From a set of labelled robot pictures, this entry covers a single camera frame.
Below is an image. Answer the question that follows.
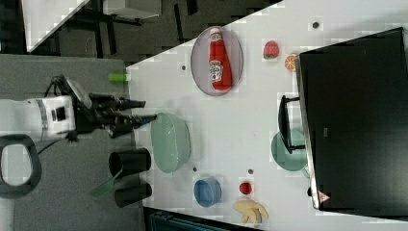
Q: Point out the grey oval plate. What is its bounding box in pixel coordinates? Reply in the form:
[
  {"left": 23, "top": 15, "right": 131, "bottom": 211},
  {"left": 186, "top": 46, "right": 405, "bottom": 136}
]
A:
[{"left": 191, "top": 27, "right": 243, "bottom": 96}]

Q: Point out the green marker cylinder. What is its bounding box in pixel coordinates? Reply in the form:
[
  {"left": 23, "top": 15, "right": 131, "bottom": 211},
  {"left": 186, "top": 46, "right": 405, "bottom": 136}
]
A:
[{"left": 108, "top": 73, "right": 128, "bottom": 82}]

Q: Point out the toy strawberry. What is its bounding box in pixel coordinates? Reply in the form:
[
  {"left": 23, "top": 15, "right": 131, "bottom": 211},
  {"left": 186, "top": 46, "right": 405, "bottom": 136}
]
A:
[{"left": 263, "top": 40, "right": 279, "bottom": 59}]

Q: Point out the green plastic strainer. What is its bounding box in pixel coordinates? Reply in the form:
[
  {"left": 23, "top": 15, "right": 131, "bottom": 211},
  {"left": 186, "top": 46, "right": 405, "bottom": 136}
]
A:
[{"left": 151, "top": 113, "right": 191, "bottom": 173}]

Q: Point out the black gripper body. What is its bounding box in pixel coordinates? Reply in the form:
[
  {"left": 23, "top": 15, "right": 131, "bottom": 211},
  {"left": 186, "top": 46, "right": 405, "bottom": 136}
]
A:
[{"left": 65, "top": 79, "right": 135, "bottom": 139}]

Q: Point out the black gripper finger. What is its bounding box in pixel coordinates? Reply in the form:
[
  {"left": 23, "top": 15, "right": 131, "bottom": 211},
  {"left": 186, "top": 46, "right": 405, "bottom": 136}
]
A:
[
  {"left": 119, "top": 99, "right": 146, "bottom": 109},
  {"left": 130, "top": 115, "right": 158, "bottom": 126}
]

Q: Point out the yellow toy banana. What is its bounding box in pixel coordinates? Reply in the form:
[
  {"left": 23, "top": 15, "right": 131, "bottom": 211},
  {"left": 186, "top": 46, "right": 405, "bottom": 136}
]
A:
[{"left": 233, "top": 199, "right": 269, "bottom": 227}]

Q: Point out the green round plate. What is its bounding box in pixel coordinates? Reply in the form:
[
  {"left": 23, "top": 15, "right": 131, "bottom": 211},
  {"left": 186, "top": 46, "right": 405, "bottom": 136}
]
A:
[{"left": 270, "top": 129, "right": 307, "bottom": 171}]

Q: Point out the blue plastic bowl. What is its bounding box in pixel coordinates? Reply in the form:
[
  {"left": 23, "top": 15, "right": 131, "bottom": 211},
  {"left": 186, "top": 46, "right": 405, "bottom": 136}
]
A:
[{"left": 193, "top": 177, "right": 222, "bottom": 208}]

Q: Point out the toy orange slice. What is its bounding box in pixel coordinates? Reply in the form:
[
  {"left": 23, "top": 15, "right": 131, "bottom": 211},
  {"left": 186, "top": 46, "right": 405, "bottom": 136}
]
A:
[{"left": 285, "top": 53, "right": 297, "bottom": 72}]

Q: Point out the black toaster oven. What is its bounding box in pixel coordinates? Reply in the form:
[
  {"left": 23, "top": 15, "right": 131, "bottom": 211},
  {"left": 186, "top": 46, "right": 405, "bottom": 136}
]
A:
[{"left": 278, "top": 27, "right": 408, "bottom": 220}]

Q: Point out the small red toy tomato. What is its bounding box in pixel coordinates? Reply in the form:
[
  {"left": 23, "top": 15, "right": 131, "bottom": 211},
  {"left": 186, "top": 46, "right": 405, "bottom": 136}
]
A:
[{"left": 240, "top": 182, "right": 252, "bottom": 194}]

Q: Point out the red ketchup bottle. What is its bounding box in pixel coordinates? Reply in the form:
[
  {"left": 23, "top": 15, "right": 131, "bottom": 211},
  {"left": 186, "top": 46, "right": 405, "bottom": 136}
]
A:
[{"left": 209, "top": 28, "right": 232, "bottom": 90}]

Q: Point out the green spatula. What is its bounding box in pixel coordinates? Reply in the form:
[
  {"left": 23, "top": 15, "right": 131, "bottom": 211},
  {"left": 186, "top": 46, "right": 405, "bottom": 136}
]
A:
[{"left": 89, "top": 170, "right": 122, "bottom": 200}]

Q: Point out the dark blue bin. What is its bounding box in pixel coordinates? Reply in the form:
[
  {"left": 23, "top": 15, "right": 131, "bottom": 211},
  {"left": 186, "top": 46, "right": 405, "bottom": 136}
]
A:
[{"left": 149, "top": 213, "right": 233, "bottom": 231}]

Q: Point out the black cup with spatula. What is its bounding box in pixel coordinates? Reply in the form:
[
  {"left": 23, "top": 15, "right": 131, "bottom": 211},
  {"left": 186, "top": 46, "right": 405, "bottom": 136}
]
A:
[{"left": 109, "top": 147, "right": 151, "bottom": 177}]

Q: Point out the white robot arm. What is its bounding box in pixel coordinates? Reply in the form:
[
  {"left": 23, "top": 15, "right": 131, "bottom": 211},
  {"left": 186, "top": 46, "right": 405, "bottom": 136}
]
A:
[{"left": 1, "top": 75, "right": 157, "bottom": 199}]

